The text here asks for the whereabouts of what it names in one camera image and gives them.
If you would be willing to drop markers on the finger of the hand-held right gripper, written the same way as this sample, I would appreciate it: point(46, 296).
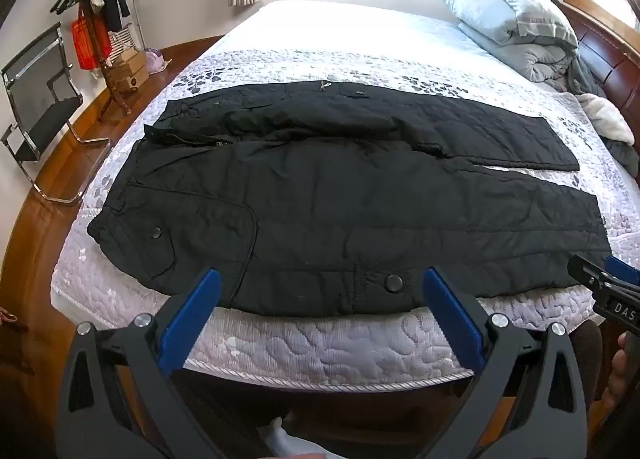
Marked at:
point(585, 269)

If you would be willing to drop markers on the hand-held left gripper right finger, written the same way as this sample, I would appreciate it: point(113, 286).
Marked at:
point(450, 311)

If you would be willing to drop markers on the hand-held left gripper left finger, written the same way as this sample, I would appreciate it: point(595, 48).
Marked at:
point(192, 311)

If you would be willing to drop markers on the black pants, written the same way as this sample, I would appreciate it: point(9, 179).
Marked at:
point(350, 199)

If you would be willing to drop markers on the person's right hand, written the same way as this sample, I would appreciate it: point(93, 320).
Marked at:
point(619, 369)

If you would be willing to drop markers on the white fleece blanket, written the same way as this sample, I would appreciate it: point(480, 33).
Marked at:
point(607, 116)

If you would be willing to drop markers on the pale cloth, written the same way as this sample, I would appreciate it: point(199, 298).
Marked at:
point(280, 439)

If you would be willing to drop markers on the dark grey garment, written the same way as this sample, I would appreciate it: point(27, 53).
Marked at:
point(585, 81)

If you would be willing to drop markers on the folded grey comforter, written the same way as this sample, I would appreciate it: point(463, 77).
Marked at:
point(530, 59)

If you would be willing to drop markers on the dark wooden headboard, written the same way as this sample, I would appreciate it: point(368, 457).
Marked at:
point(605, 51)

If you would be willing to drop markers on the large cardboard box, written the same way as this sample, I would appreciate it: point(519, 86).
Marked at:
point(132, 76)

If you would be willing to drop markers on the wooden coat rack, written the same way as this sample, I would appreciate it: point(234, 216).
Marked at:
point(111, 81)

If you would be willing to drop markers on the black mesh office chair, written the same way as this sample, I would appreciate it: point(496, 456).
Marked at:
point(42, 114)

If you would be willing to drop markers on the pink plastic basin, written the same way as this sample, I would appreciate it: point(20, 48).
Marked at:
point(157, 61)

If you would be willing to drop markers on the small cardboard box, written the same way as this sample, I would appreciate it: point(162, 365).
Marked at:
point(124, 59)

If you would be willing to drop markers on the light blue pillow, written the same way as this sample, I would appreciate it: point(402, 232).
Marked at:
point(500, 1)

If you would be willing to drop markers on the red bag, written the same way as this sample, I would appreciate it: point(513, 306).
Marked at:
point(87, 41)

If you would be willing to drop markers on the bed with quilted floral cover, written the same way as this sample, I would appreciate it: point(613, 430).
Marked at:
point(320, 34)

